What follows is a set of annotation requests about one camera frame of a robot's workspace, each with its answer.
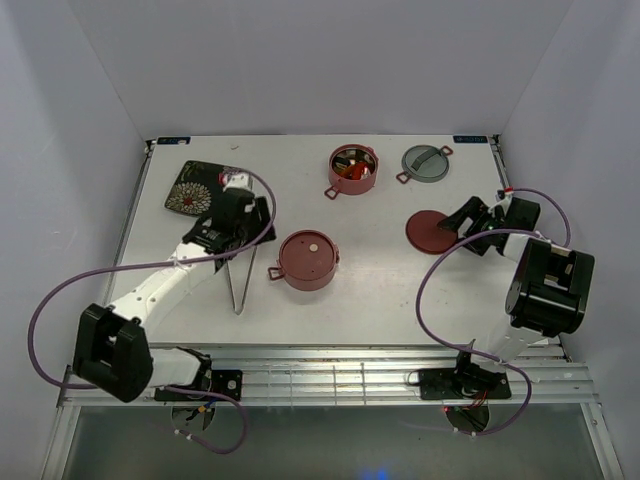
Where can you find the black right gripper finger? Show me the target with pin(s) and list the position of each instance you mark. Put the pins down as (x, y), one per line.
(474, 210)
(460, 222)

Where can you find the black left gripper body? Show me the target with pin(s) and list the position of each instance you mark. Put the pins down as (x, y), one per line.
(255, 221)

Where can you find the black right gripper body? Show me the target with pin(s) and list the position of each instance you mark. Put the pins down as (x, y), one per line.
(490, 221)

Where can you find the dark red lid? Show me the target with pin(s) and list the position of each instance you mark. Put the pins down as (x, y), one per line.
(424, 234)
(308, 240)

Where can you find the pink steel-lined bowl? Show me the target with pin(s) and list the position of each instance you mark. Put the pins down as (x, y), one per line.
(343, 157)
(305, 271)

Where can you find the grey lid with handle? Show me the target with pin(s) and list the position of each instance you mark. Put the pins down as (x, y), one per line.
(425, 164)

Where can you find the stainless steel tongs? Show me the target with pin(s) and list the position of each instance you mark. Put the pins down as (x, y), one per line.
(239, 288)

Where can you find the red sausage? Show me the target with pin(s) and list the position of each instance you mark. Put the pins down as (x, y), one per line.
(355, 171)

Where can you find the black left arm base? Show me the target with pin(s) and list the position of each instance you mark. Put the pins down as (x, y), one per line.
(225, 382)

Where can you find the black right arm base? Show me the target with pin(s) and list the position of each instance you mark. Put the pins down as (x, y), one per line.
(451, 384)

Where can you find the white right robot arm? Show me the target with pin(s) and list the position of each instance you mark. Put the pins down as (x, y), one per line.
(549, 293)

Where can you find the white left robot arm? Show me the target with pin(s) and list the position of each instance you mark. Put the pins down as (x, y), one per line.
(112, 351)

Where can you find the black patterned square plate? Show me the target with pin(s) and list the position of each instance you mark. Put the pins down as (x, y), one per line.
(198, 187)

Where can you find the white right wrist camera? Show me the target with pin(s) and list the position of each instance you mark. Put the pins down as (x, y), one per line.
(503, 202)

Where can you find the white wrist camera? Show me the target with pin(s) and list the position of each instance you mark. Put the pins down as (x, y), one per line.
(239, 180)
(503, 202)

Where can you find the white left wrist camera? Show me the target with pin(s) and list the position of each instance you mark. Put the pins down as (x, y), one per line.
(239, 180)

